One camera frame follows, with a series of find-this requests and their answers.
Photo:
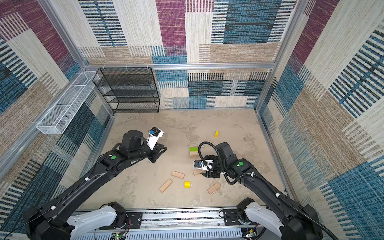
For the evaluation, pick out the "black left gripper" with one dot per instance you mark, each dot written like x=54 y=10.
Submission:
x=156 y=153

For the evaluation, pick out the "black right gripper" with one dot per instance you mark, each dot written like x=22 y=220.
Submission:
x=212 y=174

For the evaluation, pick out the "natural wood rectangular block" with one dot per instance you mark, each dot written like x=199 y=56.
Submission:
x=194 y=154

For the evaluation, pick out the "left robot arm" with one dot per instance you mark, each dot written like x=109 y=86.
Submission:
x=55 y=220

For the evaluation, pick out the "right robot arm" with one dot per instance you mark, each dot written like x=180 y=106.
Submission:
x=283 y=216

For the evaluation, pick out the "yellow cylinder block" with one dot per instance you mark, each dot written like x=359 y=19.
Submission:
x=187 y=184

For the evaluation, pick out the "flat wood plank block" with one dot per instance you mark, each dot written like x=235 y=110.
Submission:
x=177 y=174

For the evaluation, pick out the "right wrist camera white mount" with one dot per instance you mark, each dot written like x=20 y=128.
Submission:
x=199 y=164

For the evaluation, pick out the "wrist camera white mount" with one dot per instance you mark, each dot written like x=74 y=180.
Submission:
x=154 y=135
x=199 y=164

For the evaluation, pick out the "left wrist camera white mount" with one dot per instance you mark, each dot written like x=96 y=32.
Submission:
x=154 y=135

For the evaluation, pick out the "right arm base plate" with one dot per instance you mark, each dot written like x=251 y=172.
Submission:
x=235 y=217

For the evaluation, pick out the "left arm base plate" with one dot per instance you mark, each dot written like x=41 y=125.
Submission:
x=134 y=220

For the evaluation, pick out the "black wire mesh shelf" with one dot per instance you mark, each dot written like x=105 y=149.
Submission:
x=128 y=90

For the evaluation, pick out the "white wire mesh basket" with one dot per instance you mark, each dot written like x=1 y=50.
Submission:
x=60 y=115

